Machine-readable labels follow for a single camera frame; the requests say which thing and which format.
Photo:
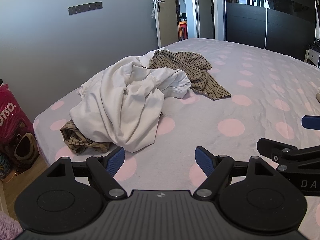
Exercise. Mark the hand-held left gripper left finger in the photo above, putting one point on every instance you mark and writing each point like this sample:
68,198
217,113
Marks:
116,161

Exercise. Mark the white shirt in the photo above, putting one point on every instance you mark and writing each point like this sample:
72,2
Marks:
125,105

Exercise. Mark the grey wall switch panel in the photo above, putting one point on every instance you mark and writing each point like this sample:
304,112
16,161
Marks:
85,8

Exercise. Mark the small white door hanger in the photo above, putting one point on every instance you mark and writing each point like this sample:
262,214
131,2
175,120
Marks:
152,12

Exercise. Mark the red printed bag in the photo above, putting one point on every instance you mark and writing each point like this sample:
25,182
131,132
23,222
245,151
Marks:
15,130

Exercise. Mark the purple fuzzy garment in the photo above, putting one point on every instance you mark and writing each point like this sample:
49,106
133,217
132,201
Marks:
7,226

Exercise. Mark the white drawer unit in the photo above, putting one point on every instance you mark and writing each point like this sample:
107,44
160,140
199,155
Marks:
313,55

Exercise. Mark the grey door panel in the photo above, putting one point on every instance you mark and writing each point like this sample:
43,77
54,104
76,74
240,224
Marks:
206,12

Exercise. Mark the patterned bag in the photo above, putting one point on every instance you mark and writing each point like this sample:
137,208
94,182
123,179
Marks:
5,167

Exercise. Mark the bed with pink dotted sheet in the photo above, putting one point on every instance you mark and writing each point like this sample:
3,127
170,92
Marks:
250,105

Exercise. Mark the open room door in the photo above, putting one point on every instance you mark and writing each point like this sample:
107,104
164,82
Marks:
166,17

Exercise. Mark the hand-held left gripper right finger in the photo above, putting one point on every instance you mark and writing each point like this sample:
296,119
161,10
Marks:
203,161

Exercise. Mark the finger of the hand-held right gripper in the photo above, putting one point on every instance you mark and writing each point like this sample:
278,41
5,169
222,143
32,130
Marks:
265,146
311,122

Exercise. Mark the red hallway furniture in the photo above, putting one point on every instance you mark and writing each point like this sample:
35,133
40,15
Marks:
182,30

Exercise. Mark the black wardrobe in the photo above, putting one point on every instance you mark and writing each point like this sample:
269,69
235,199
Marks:
250,17

